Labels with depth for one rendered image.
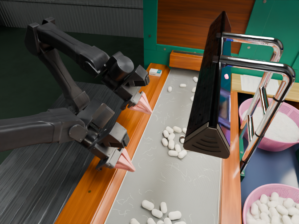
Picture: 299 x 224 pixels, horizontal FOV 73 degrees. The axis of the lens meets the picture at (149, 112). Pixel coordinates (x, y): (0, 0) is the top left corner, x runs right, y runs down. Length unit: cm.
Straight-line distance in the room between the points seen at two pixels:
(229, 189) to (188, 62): 65
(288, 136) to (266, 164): 16
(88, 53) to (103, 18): 297
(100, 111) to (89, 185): 24
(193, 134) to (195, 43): 81
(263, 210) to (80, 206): 52
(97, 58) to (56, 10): 335
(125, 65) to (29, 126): 31
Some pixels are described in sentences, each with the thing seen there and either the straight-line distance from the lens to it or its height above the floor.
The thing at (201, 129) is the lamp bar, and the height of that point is 110.
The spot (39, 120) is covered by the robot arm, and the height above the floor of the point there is 104.
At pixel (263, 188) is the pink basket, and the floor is 76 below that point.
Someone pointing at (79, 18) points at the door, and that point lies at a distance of 384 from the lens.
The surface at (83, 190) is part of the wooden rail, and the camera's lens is 67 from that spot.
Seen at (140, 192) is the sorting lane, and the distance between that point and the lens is 67.
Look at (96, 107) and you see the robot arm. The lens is 55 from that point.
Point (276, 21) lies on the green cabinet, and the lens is 110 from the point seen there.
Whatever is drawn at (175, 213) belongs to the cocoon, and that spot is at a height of 76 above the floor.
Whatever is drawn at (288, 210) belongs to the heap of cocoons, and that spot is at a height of 74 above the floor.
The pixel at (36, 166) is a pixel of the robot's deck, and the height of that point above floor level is 67.
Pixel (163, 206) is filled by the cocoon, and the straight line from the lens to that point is 63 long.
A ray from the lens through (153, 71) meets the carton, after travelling 108.
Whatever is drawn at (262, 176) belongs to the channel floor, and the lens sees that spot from 87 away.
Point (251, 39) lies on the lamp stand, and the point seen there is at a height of 111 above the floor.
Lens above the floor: 134
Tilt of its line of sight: 42 degrees down
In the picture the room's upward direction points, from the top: straight up
